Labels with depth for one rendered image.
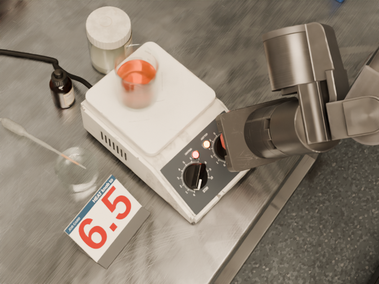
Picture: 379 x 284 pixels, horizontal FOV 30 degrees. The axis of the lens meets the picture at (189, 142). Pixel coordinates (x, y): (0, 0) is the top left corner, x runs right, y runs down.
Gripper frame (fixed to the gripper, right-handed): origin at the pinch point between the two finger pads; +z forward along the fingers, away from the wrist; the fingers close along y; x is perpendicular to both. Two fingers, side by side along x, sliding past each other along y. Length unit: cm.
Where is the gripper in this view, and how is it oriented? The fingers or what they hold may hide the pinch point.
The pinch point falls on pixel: (229, 140)
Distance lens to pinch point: 86.9
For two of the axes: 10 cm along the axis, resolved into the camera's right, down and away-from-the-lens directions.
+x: 2.4, 9.7, 0.2
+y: -8.9, 2.2, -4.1
